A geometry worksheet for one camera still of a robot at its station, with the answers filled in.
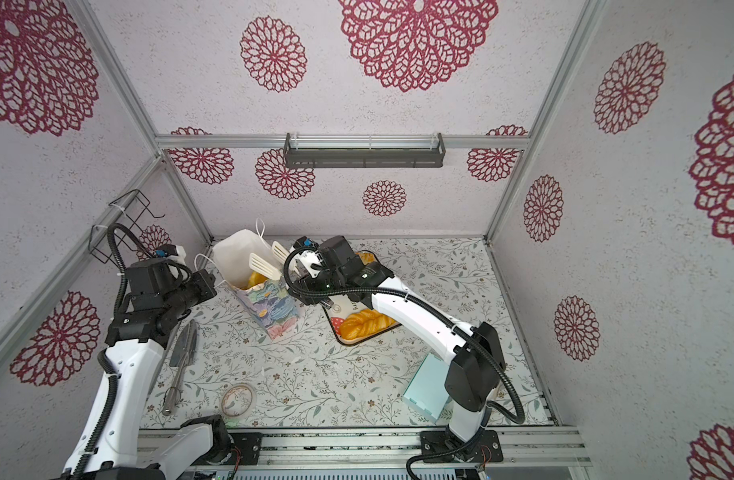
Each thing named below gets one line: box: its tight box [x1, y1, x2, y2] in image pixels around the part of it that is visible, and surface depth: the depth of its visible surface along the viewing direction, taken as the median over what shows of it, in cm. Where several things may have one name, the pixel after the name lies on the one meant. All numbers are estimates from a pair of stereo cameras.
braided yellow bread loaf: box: [339, 308, 397, 340], surface depth 94 cm
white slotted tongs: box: [248, 241, 290, 281], surface depth 73 cm
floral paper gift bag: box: [213, 229, 301, 341], surface depth 88 cm
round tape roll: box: [221, 384, 253, 417], surface depth 83 cm
